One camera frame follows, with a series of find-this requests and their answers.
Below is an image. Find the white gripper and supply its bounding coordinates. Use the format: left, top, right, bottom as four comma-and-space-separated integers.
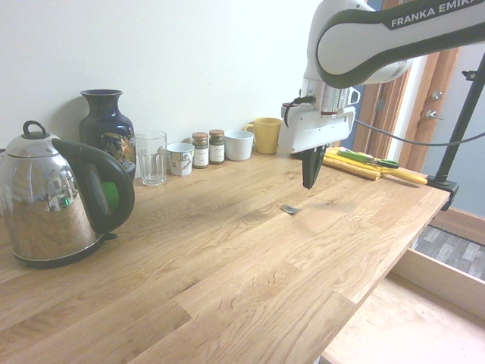
278, 103, 358, 190

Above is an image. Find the silver metal fork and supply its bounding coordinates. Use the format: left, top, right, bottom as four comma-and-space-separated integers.
279, 203, 304, 218

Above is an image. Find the open wooden drawer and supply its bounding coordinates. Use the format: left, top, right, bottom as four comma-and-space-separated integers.
320, 242, 485, 364

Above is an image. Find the yellow folded cloth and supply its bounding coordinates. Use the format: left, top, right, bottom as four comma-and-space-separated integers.
321, 146, 384, 181

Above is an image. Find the yellow ceramic mug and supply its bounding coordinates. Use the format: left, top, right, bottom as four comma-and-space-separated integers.
243, 117, 284, 155

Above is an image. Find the white ceramic mug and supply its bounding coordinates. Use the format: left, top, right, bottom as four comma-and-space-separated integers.
224, 130, 255, 162

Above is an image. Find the spice jar brown lid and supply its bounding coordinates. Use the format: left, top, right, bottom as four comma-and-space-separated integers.
208, 129, 226, 165
191, 131, 210, 170

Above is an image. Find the small patterned white cup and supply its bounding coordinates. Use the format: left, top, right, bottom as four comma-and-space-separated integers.
165, 143, 196, 177

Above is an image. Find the wooden door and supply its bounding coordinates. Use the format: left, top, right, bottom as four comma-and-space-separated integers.
408, 47, 462, 179

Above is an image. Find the clear glass tumbler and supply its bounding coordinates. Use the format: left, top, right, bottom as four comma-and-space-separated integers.
134, 130, 168, 187

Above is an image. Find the dark blue painted vase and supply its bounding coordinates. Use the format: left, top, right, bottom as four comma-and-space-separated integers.
78, 89, 137, 182

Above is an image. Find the black kettle base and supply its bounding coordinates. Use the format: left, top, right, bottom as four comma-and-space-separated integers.
14, 231, 118, 271

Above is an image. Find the stainless steel electric kettle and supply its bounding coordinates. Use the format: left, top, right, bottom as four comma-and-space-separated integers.
0, 120, 136, 266

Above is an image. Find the light green handled peeler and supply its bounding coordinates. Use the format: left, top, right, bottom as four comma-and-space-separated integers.
337, 149, 375, 165

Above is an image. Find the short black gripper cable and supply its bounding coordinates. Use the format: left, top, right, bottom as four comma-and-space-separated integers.
283, 95, 316, 119

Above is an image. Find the wooden door frame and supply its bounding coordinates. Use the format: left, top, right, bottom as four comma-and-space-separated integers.
354, 75, 413, 160

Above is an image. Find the yellow handled utensil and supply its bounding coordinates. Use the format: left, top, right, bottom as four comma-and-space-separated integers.
380, 166, 429, 187

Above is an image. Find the grey cable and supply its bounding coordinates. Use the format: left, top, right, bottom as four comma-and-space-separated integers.
353, 118, 485, 146

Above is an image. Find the black camera stand with clamp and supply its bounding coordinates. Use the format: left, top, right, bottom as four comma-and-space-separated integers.
424, 52, 485, 212

